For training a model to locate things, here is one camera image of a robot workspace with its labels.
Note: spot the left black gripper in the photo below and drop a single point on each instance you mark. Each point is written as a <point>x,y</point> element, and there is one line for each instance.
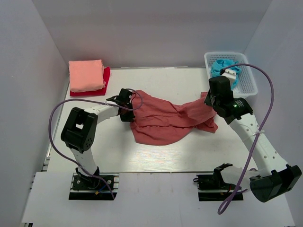
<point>129,118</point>

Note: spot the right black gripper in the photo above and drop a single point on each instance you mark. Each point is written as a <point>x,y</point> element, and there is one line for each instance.
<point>207,100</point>

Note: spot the dusty red t shirt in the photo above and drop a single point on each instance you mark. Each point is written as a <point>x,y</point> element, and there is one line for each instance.
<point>159,122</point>

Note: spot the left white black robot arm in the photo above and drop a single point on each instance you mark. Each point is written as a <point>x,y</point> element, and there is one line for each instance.
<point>80,128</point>

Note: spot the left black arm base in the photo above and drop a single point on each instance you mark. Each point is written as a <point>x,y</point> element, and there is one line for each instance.
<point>83,189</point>

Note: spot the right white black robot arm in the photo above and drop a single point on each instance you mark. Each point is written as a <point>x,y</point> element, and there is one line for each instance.
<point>274,176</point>

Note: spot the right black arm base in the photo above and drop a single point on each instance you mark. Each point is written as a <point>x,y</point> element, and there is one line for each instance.
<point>211,187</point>

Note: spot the white plastic mesh basket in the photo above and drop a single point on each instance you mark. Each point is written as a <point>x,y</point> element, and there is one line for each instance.
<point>246,84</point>

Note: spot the crumpled blue t shirt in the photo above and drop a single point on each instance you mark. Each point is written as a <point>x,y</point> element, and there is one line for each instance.
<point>222,63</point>

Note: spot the folded salmon pink t shirt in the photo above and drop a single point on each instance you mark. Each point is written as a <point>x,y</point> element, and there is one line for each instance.
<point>86,75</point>

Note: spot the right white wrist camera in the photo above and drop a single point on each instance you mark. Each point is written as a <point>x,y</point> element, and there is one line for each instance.
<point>229,74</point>

